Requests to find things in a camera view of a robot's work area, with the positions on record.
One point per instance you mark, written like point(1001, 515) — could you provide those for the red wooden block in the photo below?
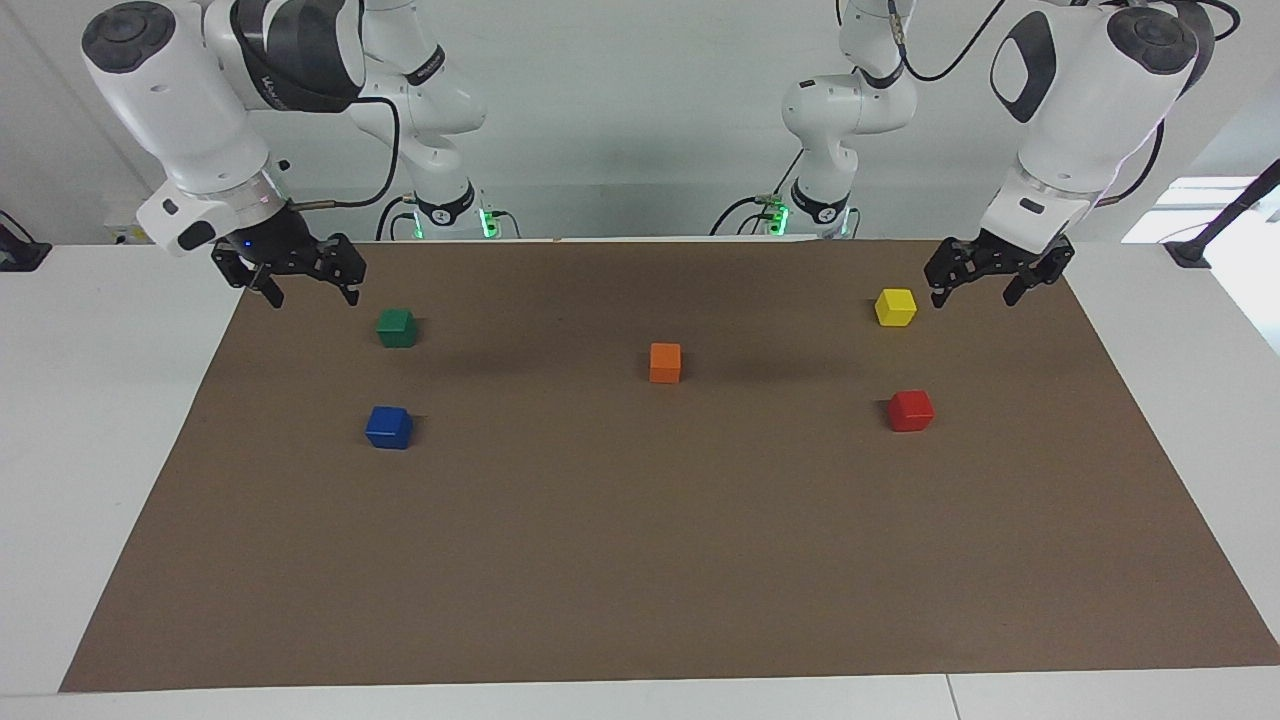
point(910, 412)

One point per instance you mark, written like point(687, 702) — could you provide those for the black camera stand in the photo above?
point(1225, 215)

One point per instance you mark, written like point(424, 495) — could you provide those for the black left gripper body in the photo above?
point(985, 258)

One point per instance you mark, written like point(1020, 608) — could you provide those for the blue wooden block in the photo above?
point(389, 428)

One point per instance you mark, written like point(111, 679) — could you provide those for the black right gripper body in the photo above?
point(280, 248)

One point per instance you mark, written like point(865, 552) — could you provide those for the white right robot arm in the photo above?
point(170, 100)

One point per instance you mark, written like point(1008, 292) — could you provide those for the orange wooden block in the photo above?
point(665, 363)

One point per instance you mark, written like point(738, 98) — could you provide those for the black table clamp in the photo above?
point(22, 255)

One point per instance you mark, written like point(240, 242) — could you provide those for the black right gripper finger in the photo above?
point(350, 291)
point(271, 290)

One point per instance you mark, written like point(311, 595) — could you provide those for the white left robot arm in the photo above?
point(1080, 110)

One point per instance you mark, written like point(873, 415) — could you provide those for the white wall socket box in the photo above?
point(125, 236)

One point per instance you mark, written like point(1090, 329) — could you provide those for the brown paper mat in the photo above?
point(640, 540)

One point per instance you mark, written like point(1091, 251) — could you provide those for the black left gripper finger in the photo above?
point(939, 294)
point(1018, 291)

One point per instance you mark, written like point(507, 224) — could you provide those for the yellow wooden block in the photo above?
point(896, 308)

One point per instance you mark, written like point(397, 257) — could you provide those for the green wooden block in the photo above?
point(396, 328)

